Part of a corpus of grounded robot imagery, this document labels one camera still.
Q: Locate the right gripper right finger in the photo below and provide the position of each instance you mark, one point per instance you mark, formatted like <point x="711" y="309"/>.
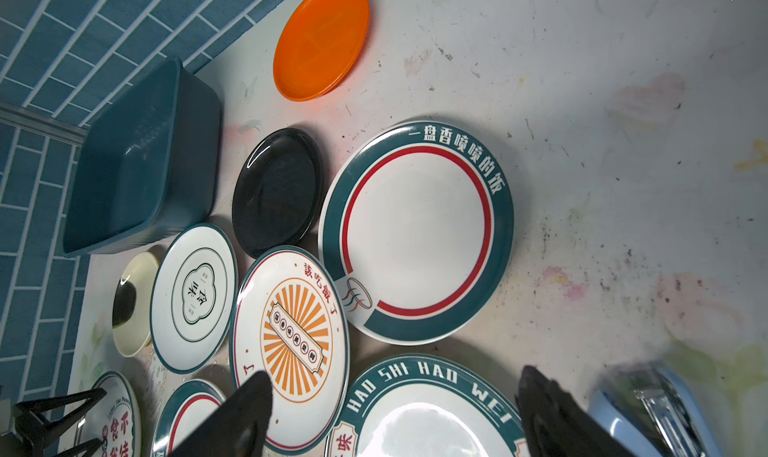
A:
<point x="555" y="425"/>

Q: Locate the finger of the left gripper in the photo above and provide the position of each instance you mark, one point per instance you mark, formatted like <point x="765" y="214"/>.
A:
<point x="31" y="423"/>

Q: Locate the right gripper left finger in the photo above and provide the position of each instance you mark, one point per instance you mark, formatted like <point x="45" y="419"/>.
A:
<point x="238" y="427"/>

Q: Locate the white plate red characters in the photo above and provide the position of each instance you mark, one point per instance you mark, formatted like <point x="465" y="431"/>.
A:
<point x="114" y="421"/>

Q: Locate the white plate green red rim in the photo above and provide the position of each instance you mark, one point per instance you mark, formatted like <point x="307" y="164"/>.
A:
<point x="416" y="232"/>

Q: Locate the teal plastic bin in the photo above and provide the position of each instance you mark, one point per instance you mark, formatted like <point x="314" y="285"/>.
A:
<point x="148" y="165"/>

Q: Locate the light blue stapler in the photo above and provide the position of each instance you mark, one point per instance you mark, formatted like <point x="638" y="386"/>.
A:
<point x="650" y="411"/>

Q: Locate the white plate orange sunburst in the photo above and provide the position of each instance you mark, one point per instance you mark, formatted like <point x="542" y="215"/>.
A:
<point x="289" y="322"/>

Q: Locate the green rim plate white lettering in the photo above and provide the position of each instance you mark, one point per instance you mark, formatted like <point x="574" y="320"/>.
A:
<point x="421" y="405"/>

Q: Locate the white plate cloud emblem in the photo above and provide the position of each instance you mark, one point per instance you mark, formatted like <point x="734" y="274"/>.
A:
<point x="193" y="298"/>

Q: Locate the cream plate black patch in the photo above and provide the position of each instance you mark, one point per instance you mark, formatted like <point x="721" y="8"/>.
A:
<point x="132" y="303"/>

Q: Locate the black small plate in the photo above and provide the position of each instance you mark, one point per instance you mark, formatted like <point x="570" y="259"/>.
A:
<point x="277" y="196"/>

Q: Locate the orange small plate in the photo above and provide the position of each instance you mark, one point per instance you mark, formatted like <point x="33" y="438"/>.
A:
<point x="319" y="45"/>

